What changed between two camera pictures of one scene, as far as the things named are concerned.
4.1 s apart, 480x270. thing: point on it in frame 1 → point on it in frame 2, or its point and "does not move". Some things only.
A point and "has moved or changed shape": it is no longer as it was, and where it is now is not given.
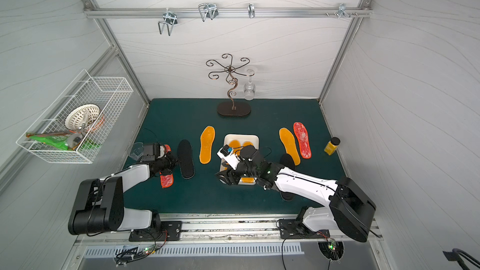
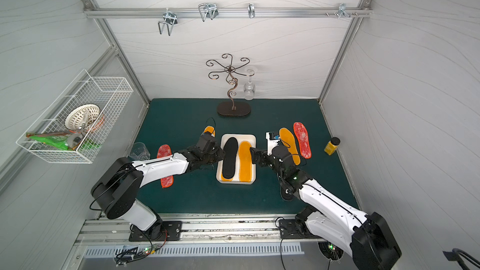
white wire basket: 76,124 does not move
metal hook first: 170,19 does not move
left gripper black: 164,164 → 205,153
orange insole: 235,144 has moved or changed shape
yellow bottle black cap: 332,145 does not move
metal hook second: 205,8 does not move
